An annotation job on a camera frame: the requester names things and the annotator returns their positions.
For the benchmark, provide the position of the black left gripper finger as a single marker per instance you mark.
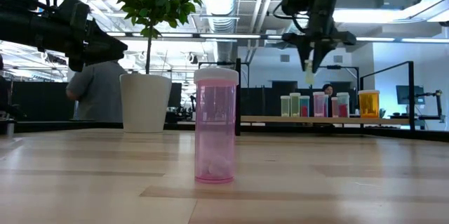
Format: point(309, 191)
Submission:
point(105, 39)
point(96, 57)

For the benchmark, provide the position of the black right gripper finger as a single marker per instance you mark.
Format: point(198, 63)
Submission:
point(320, 53)
point(304, 53)

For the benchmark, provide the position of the white-capped medicine bottle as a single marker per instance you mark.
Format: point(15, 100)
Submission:
point(304, 108)

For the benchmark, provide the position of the blue bottle with red pills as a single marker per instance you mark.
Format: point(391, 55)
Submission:
point(343, 108)

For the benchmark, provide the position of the large orange medicine bottle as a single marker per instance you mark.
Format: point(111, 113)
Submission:
point(369, 104)

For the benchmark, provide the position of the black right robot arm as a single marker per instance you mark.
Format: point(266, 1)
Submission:
point(321, 10)

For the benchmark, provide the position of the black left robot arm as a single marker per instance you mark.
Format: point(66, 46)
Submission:
point(21, 29)

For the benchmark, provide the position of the small orange medicine bottle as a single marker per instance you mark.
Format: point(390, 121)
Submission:
point(334, 108)

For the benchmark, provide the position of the person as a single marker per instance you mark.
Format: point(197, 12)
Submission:
point(98, 90)
point(328, 90)

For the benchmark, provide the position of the white plant pot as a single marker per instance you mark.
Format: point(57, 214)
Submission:
point(145, 104)

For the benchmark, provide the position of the black partition panel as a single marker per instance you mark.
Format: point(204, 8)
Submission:
point(35, 101)

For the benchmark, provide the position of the long linear ceiling light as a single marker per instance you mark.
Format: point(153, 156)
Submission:
point(228, 36)

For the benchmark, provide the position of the black computer monitor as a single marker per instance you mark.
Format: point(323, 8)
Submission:
point(408, 94)

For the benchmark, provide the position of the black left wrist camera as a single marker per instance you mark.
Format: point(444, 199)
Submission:
point(73, 10)

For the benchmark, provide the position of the black aluminium table frame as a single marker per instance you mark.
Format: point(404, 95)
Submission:
point(70, 125)

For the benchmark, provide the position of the wooden shelf with black frame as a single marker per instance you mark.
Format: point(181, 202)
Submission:
point(350, 120)

